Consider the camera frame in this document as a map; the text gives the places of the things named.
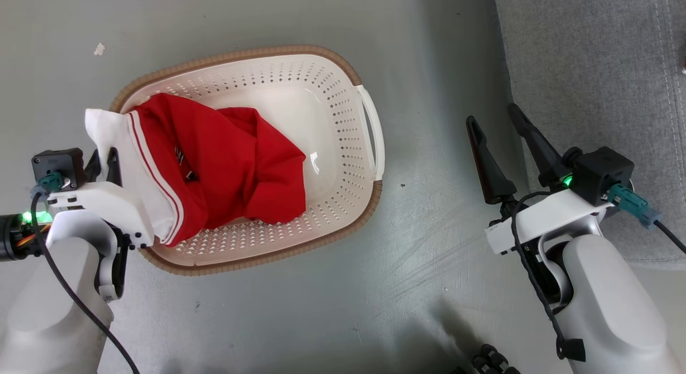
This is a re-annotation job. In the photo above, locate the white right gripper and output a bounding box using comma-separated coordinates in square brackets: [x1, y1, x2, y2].
[465, 103, 617, 255]

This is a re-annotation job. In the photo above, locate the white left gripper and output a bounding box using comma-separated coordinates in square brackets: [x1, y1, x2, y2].
[47, 147, 157, 303]

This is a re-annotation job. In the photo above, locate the red garment with white trim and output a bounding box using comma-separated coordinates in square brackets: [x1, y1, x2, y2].
[85, 93, 307, 247]

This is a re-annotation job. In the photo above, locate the cream perforated laundry basket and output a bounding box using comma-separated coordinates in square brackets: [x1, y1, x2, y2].
[109, 44, 385, 276]

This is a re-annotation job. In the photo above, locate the grey fabric sofa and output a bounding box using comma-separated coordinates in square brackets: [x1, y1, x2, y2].
[492, 0, 686, 263]

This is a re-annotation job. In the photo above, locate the teal left camera connector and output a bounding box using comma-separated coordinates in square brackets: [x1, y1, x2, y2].
[29, 172, 65, 198]

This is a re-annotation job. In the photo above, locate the teal camera connector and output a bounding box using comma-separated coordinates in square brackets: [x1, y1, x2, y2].
[29, 172, 65, 198]
[607, 183, 662, 228]

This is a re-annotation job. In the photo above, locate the teal right camera connector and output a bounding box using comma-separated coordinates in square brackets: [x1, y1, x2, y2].
[607, 183, 662, 228]

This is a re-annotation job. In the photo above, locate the black left camera cable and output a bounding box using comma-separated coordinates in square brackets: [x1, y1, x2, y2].
[29, 192, 141, 374]

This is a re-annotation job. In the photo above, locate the black camera cable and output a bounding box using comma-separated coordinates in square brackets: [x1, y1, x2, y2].
[29, 192, 141, 374]
[654, 219, 686, 255]

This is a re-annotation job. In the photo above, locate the black right camera cable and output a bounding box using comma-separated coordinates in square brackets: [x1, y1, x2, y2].
[654, 219, 686, 255]

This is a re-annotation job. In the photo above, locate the thin black right gripper cable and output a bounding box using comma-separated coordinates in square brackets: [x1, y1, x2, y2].
[509, 191, 586, 363]

